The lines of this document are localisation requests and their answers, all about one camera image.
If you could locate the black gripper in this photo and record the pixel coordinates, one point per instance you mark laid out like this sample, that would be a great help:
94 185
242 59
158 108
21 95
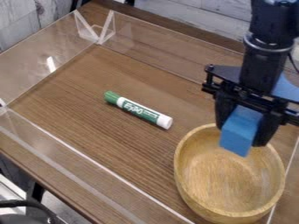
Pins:
230 94

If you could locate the blue foam block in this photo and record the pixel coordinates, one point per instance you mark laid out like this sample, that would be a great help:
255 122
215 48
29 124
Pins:
239 130

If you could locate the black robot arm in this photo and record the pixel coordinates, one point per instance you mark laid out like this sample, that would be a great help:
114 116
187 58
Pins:
255 88

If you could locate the brown wooden bowl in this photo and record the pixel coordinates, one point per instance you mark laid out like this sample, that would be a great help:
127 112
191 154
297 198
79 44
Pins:
229 189

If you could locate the green Expo marker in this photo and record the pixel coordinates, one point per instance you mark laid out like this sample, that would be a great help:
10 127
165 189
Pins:
139 110

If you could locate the clear acrylic tray walls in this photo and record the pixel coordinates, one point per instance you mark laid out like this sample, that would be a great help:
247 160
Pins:
101 158

